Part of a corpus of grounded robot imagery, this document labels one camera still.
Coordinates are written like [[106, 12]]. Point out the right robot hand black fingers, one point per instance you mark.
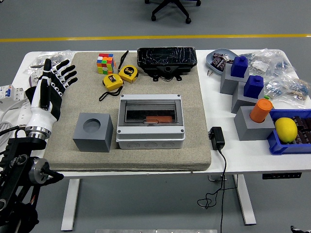
[[297, 229]]

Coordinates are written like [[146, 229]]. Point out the black office chair base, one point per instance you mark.
[[170, 7]]

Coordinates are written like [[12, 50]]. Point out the white table leg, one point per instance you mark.
[[70, 206], [245, 201]]

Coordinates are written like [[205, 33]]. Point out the smoky transparent box lid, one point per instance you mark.
[[150, 106]]

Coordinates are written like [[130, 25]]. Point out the silver under-table bracket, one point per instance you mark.
[[213, 178]]

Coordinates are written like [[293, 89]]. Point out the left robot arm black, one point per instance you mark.
[[14, 155]]

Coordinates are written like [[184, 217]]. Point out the large colourful puzzle cube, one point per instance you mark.
[[105, 63]]

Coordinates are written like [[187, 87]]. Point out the grey-brown fabric mat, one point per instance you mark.
[[170, 157]]

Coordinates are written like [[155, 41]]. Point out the clear plastic parts bag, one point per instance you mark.
[[32, 69], [60, 54], [298, 91], [274, 88], [267, 60]]

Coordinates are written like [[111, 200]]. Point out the small metal screws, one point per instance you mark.
[[210, 72]]

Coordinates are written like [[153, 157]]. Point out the dark brown component pile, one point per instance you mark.
[[303, 126]]

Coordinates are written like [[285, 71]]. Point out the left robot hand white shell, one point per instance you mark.
[[41, 116]]

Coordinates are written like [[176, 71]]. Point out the black cloth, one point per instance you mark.
[[30, 95]]

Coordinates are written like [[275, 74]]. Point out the black power adapter plug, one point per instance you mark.
[[217, 138]]

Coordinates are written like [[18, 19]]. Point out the blue plastic storage bin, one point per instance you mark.
[[286, 148]]

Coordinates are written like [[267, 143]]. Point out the blue square bottle block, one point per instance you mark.
[[239, 68], [253, 87]]

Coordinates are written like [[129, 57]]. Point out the white circuit breaker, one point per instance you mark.
[[15, 93]]

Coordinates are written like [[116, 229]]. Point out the yellow lemon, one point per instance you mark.
[[286, 129]]

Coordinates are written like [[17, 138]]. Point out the orange cylinder battery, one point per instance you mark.
[[261, 110], [160, 119]]

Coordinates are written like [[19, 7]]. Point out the yellow tape measure black label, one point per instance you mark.
[[128, 71]]

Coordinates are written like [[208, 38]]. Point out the black table control panel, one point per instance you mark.
[[281, 175]]

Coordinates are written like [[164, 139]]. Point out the black crackled plastic case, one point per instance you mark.
[[167, 57]]

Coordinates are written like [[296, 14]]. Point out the blue-grey oval dish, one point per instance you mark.
[[227, 51]]

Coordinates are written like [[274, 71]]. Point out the grey cube holder block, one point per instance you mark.
[[239, 102], [92, 143], [252, 131], [227, 83]]

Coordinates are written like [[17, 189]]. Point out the grey electrical enclosure box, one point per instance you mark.
[[150, 139]]

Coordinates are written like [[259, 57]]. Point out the dark wrapped packet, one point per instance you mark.
[[218, 64], [218, 55]]

